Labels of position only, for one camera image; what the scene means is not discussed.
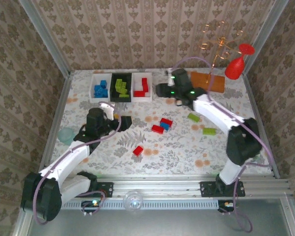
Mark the red lego brick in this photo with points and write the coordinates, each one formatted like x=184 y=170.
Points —
x=138 y=93
x=157 y=129
x=138 y=150
x=145 y=88
x=144 y=80
x=166 y=121

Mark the white plastic container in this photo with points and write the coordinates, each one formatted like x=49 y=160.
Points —
x=100 y=99
x=137 y=82

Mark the green lego brick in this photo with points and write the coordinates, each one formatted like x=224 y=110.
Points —
x=118 y=83
x=194 y=117
x=123 y=91
x=209 y=131
x=125 y=86
x=123 y=96

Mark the blue lego brick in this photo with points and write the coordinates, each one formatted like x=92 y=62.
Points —
x=97 y=88
x=165 y=126
x=97 y=95
x=105 y=93
x=103 y=83

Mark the black plastic container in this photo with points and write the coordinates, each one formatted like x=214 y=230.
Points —
x=113 y=97

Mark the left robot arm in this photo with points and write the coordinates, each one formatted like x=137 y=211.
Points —
x=39 y=196

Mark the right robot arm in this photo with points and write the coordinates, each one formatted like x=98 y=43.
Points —
x=243 y=145

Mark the pale teal cup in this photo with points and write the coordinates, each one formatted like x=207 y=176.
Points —
x=65 y=135

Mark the floral patterned table cover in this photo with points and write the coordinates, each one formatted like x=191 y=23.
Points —
x=162 y=159

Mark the red plastic goblet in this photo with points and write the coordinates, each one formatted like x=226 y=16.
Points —
x=234 y=67

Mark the clear glass dome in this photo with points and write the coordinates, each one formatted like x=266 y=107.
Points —
x=132 y=200

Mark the black controller board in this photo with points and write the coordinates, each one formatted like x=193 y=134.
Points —
x=88 y=206
x=225 y=206

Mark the grey metal plate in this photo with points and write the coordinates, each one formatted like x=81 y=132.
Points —
x=162 y=223

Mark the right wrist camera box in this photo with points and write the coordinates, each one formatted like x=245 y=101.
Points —
x=170 y=81

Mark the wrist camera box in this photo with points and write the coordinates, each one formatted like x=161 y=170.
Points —
x=170 y=81
x=109 y=111

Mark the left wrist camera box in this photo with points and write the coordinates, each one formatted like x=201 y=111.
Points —
x=109 y=111

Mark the aluminium frame side rail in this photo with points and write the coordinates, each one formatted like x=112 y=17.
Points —
x=54 y=123
x=254 y=103

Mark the aluminium frame cross beam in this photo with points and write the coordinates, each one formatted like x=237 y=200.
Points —
x=162 y=186

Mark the aluminium frame post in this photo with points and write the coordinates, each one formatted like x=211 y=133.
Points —
x=46 y=37
x=264 y=37

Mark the aluminium frame lower rail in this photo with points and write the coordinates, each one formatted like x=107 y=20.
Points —
x=18 y=226
x=291 y=216

